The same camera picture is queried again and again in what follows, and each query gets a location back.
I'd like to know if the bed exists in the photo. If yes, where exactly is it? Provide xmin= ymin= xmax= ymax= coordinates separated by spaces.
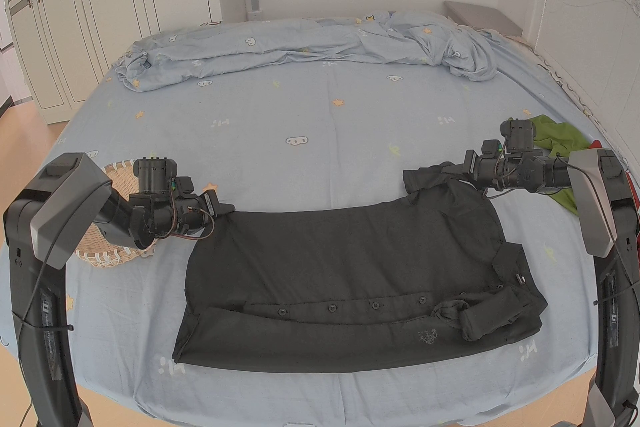
xmin=0 ymin=0 xmax=640 ymax=427

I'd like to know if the pale blue quilt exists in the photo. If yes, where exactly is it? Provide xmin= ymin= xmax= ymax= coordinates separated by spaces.
xmin=116 ymin=11 xmax=498 ymax=94

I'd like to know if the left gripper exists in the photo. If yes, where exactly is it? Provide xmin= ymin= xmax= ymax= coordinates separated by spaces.
xmin=186 ymin=191 xmax=236 ymax=236

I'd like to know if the round woven basket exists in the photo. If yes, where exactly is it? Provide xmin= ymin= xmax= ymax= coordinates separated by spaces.
xmin=75 ymin=160 xmax=157 ymax=268

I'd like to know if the grey bedside table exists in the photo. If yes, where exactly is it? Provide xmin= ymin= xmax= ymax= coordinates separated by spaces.
xmin=444 ymin=1 xmax=523 ymax=38

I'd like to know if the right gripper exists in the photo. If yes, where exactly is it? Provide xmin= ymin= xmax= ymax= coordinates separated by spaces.
xmin=462 ymin=150 xmax=502 ymax=189

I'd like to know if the green garment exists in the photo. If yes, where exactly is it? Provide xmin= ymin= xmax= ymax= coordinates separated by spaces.
xmin=507 ymin=115 xmax=592 ymax=216

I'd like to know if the red garment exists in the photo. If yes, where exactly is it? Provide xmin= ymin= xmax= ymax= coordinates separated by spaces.
xmin=590 ymin=141 xmax=640 ymax=216

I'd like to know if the black shirt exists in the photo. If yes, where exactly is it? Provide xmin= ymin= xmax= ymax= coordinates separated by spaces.
xmin=171 ymin=162 xmax=548 ymax=373

